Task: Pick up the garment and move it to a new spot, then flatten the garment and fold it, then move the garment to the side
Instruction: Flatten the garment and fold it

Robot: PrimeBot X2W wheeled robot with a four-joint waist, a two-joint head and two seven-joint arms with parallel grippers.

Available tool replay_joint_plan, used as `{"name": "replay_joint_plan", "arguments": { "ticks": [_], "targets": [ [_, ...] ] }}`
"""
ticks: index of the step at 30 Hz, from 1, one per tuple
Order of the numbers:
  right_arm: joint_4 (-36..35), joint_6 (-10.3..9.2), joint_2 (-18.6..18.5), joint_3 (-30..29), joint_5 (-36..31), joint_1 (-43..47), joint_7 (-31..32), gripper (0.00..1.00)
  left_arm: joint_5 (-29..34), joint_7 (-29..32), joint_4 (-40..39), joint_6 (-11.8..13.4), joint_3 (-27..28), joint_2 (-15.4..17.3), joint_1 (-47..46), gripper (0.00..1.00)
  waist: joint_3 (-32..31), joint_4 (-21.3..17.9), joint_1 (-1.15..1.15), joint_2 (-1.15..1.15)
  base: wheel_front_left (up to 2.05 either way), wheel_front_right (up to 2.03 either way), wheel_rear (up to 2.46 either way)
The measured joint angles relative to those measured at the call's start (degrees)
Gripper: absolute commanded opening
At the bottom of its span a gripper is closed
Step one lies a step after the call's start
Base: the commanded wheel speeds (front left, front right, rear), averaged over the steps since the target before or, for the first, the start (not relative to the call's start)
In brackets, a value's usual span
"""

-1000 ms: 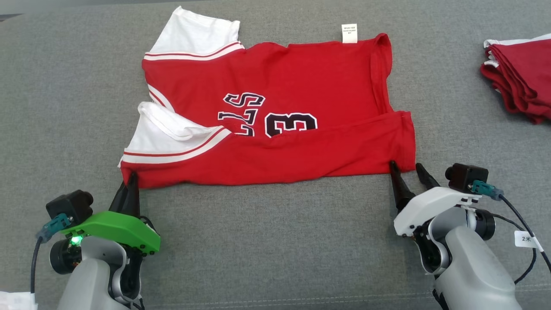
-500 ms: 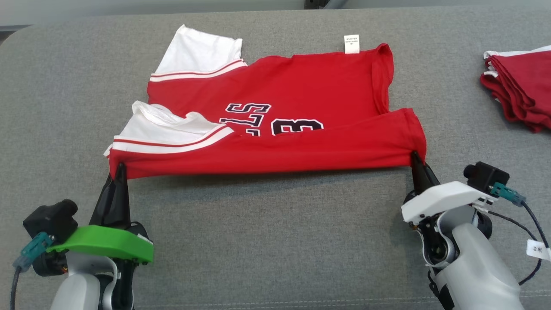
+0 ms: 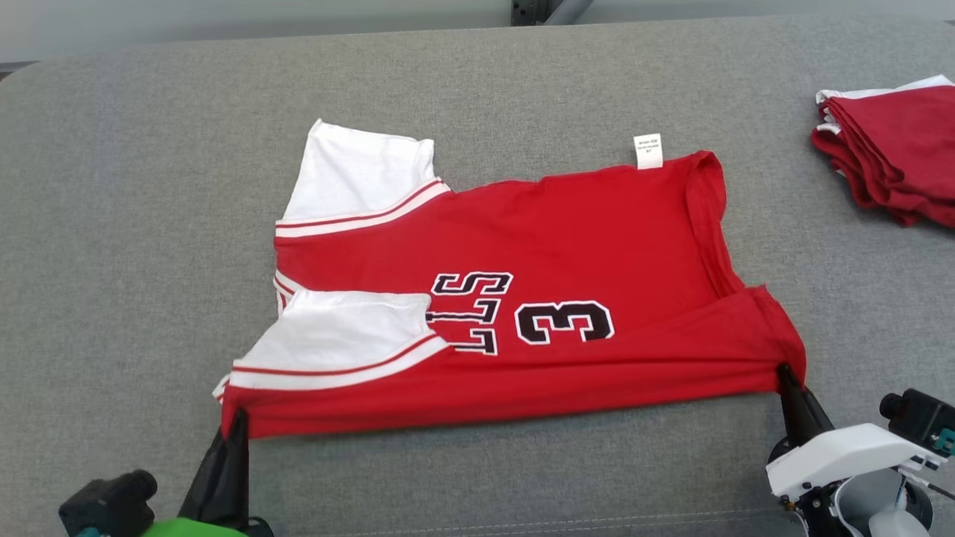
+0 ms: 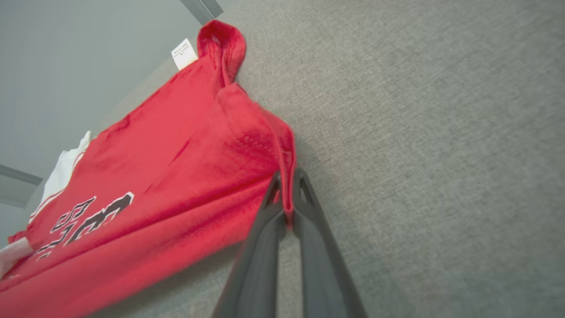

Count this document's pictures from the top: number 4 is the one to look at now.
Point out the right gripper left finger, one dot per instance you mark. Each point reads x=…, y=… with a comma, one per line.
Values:
x=256, y=274

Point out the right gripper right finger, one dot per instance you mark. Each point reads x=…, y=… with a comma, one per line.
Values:
x=322, y=274

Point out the red basketball jersey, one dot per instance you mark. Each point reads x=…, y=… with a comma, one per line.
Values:
x=176, y=168

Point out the grey fabric sofa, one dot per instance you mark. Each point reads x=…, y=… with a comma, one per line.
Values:
x=419, y=154

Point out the grey wall rail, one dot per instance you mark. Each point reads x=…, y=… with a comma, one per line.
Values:
x=15, y=185

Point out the grey metal frame leg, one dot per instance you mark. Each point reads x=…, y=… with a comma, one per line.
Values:
x=203, y=9

